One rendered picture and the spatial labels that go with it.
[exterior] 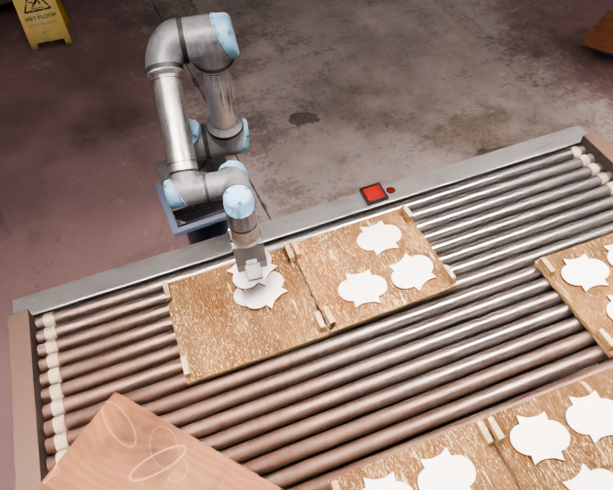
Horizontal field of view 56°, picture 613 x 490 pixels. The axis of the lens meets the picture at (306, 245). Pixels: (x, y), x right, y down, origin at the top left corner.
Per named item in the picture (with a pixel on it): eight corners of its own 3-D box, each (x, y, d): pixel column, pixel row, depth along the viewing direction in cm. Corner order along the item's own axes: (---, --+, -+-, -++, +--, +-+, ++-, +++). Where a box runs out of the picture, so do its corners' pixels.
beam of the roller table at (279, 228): (19, 309, 183) (11, 299, 179) (573, 136, 222) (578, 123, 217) (20, 331, 178) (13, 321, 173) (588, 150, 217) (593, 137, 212)
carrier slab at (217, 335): (163, 288, 178) (162, 285, 177) (288, 248, 185) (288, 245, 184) (188, 385, 157) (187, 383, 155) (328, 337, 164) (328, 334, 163)
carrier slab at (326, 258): (289, 247, 186) (288, 244, 184) (403, 209, 194) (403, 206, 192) (331, 334, 165) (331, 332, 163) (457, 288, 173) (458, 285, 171)
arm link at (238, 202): (250, 178, 145) (255, 202, 140) (255, 208, 154) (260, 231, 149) (219, 184, 145) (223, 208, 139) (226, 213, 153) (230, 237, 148)
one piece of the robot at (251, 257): (232, 256, 147) (240, 292, 159) (266, 248, 148) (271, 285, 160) (224, 222, 154) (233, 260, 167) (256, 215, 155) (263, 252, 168)
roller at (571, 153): (40, 322, 178) (33, 314, 174) (575, 151, 214) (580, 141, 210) (41, 335, 175) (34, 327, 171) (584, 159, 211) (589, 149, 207)
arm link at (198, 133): (169, 148, 197) (161, 118, 186) (208, 142, 198) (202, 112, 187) (172, 173, 190) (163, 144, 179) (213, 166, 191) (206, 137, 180)
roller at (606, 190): (45, 377, 165) (38, 369, 162) (612, 187, 202) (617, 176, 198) (46, 393, 162) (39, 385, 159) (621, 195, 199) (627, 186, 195)
